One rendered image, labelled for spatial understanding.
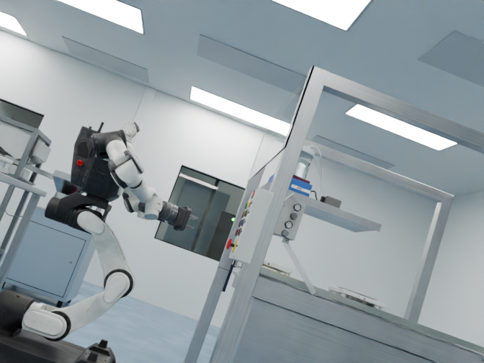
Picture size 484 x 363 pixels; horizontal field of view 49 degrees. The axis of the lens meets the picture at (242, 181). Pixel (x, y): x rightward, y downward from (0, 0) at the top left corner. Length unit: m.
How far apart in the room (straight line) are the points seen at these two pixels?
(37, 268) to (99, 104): 3.53
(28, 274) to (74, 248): 0.44
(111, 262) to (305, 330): 1.02
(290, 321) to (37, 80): 6.20
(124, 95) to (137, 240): 2.10
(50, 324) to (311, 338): 1.26
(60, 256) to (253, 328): 2.64
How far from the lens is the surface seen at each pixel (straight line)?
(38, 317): 2.73
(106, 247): 2.70
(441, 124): 2.22
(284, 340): 2.73
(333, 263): 7.97
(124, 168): 2.32
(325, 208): 2.68
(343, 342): 2.81
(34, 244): 5.00
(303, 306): 2.68
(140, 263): 7.61
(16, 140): 5.99
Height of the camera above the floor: 0.81
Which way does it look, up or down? 9 degrees up
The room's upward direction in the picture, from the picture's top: 20 degrees clockwise
